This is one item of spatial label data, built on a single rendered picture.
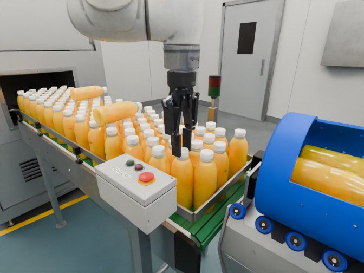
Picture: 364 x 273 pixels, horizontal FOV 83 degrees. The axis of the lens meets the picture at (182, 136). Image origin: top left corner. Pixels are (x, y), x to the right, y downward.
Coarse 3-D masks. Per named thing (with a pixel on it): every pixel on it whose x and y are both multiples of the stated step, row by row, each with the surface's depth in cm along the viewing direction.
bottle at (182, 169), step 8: (176, 160) 61; (184, 160) 61; (176, 168) 61; (184, 168) 60; (192, 168) 62; (176, 176) 61; (184, 176) 61; (192, 176) 63; (184, 184) 62; (192, 184) 64; (184, 192) 63; (192, 192) 66; (184, 200) 64; (192, 200) 67
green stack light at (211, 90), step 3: (210, 87) 101; (213, 87) 100; (216, 87) 100; (219, 87) 101; (210, 90) 102; (213, 90) 101; (216, 90) 101; (219, 90) 102; (207, 93) 105; (210, 93) 102; (213, 93) 101; (216, 93) 101; (219, 93) 102; (213, 96) 102; (216, 96) 102
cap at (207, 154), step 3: (201, 150) 61; (204, 150) 61; (207, 150) 61; (210, 150) 61; (201, 153) 59; (204, 153) 59; (207, 153) 59; (210, 153) 59; (201, 156) 59; (204, 156) 59; (207, 156) 58; (210, 156) 59; (204, 159) 59; (207, 159) 59; (210, 159) 59
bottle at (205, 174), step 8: (200, 160) 61; (208, 160) 59; (200, 168) 60; (208, 168) 59; (216, 168) 61; (200, 176) 60; (208, 176) 59; (216, 176) 61; (200, 184) 61; (208, 184) 60; (216, 184) 63; (200, 192) 62; (208, 192) 61; (200, 200) 63
